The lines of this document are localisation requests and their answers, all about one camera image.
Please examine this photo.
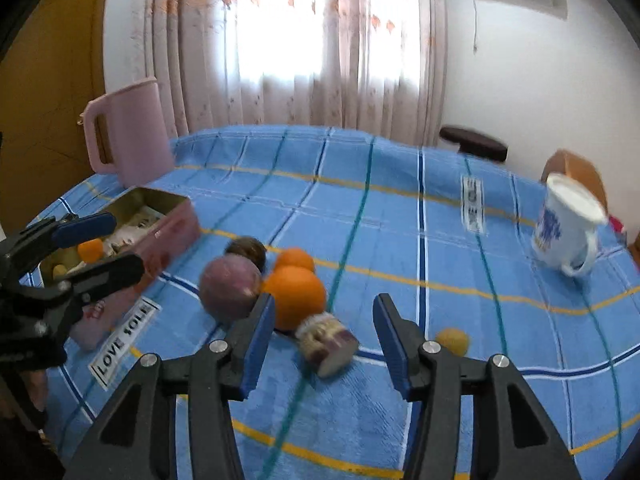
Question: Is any brown cardboard box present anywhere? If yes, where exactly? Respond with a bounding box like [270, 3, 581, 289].
[540, 149, 608, 211]

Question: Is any small yellow fruit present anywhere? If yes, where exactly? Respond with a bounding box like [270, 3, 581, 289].
[436, 327, 471, 356]

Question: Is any round purple fruit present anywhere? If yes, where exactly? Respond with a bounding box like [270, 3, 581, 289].
[199, 255, 263, 323]

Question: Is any small tangerine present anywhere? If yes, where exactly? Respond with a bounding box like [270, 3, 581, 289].
[77, 238, 105, 262]

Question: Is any large orange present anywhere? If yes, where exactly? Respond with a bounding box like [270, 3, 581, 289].
[260, 265, 327, 332]

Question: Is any yellow wooden cabinet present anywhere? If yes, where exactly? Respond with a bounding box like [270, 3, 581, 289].
[0, 0, 116, 241]

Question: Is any pink floral curtain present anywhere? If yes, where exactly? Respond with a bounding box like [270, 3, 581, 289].
[131, 0, 447, 148]

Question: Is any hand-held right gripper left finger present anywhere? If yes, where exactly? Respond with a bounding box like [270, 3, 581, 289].
[62, 292, 277, 480]

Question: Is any blue plaid cloth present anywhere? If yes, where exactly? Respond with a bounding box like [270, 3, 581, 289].
[25, 125, 640, 480]

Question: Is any small orange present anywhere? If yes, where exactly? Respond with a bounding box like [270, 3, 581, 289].
[275, 247, 316, 273]

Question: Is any white mug with blue print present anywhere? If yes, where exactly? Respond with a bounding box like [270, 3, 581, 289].
[531, 172, 608, 277]

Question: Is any dark round stool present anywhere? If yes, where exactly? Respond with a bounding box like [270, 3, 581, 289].
[439, 126, 509, 163]

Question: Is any dark brown round fruit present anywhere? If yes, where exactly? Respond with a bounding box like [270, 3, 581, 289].
[225, 236, 267, 273]

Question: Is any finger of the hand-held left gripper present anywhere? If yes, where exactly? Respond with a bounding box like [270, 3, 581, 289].
[20, 253, 146, 342]
[0, 212, 117, 286]

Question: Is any pink metal tin box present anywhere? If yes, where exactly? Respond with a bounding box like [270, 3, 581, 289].
[37, 187, 202, 352]

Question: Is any pink plastic pitcher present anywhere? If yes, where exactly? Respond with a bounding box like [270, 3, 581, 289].
[81, 77, 177, 188]

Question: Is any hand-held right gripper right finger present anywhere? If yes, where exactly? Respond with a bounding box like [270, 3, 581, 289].
[372, 293, 583, 480]

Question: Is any white printed packet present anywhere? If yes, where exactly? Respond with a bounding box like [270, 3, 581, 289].
[107, 205, 166, 256]

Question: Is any red object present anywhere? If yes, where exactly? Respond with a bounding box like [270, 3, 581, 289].
[607, 216, 628, 246]

